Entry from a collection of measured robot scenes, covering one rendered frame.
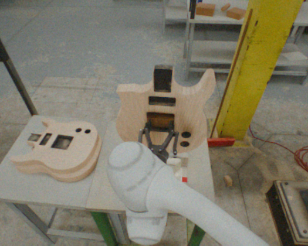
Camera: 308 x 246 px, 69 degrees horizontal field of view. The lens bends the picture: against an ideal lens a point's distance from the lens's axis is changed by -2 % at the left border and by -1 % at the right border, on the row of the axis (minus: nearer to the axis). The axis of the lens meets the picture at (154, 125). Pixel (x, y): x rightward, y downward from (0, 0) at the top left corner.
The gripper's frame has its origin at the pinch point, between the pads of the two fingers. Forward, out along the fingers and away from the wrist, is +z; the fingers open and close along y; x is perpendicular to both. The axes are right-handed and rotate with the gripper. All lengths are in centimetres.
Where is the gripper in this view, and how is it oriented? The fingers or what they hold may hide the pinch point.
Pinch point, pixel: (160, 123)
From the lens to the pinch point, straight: 83.7
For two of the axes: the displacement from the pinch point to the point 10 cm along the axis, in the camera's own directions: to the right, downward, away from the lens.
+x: 0.0, -7.0, -7.1
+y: 9.9, 0.8, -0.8
